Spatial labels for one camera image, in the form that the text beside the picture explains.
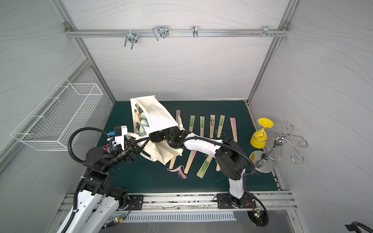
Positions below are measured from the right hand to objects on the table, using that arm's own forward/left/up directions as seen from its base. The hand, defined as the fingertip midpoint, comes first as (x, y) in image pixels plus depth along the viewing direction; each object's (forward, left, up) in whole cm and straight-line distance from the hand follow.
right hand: (153, 130), depth 82 cm
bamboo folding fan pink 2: (-19, -16, -17) cm, 30 cm away
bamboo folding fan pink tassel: (+20, -37, -18) cm, 46 cm away
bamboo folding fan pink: (+20, -52, -18) cm, 59 cm away
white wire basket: (-9, +42, +15) cm, 46 cm away
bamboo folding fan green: (+16, -29, -17) cm, 37 cm away
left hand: (-16, -4, +15) cm, 22 cm away
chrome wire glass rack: (-10, -64, -15) cm, 66 cm away
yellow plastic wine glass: (-8, -55, +8) cm, 56 cm away
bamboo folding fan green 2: (+17, -43, -17) cm, 49 cm away
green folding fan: (-13, -30, -18) cm, 38 cm away
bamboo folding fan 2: (-14, -38, -17) cm, 44 cm away
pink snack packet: (-5, +32, -14) cm, 36 cm away
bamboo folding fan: (+20, -21, -18) cm, 34 cm away
